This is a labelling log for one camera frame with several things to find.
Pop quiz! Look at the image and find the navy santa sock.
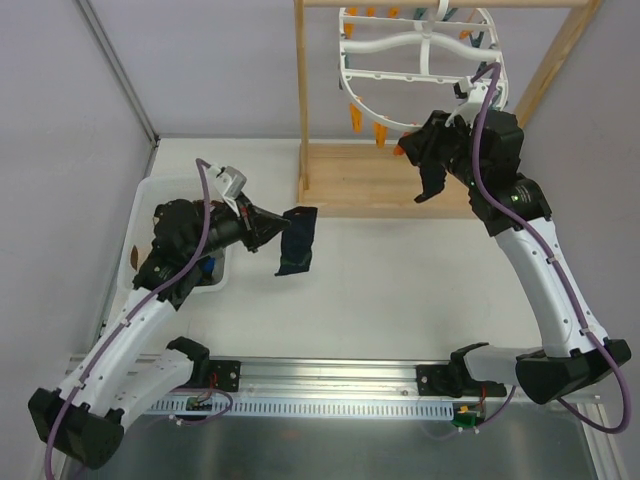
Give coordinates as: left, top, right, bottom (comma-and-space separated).
414, 164, 447, 204

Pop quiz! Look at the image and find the dark navy plain sock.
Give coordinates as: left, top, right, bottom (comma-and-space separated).
275, 206, 318, 277

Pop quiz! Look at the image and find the white plastic clip hanger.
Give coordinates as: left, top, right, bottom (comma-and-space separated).
338, 6, 504, 132

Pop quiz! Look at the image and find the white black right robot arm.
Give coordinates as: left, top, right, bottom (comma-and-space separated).
398, 110, 632, 404

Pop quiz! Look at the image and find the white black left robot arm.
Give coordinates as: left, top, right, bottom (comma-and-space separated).
28, 196, 290, 470

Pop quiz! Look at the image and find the pile of dark socks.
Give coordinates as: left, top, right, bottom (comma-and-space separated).
198, 256, 225, 287

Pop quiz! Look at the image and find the wooden hanger stand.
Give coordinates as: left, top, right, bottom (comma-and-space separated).
294, 1, 601, 218

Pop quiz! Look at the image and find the white perforated plastic basket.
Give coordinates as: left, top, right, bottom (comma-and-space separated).
117, 173, 203, 291

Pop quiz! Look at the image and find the beige brown sock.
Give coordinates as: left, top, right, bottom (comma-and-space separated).
129, 245, 140, 270

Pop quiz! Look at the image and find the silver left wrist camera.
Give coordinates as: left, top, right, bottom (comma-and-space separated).
207, 163, 247, 216

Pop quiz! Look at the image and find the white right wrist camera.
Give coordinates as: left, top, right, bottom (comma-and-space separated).
445, 77, 497, 127

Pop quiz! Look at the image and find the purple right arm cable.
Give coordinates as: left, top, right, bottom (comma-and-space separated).
468, 61, 632, 432

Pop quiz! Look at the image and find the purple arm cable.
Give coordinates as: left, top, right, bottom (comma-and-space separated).
44, 157, 234, 480
468, 61, 632, 432

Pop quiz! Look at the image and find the aluminium mounting rail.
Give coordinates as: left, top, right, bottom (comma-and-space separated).
54, 349, 450, 415

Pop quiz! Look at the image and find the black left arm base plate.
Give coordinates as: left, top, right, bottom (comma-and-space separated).
204, 358, 242, 393

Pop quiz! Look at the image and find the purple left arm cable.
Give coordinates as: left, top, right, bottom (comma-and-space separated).
44, 157, 234, 480

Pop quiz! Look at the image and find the white slotted cable duct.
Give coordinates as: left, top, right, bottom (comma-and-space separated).
147, 395, 455, 422

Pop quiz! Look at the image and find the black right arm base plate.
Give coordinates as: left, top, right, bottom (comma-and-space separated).
415, 363, 507, 399

